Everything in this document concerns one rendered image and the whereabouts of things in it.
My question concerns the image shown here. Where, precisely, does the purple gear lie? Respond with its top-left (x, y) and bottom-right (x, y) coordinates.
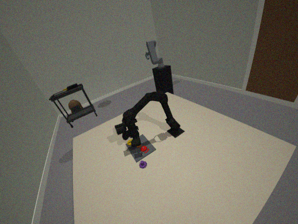
top-left (139, 161), bottom-right (147, 168)

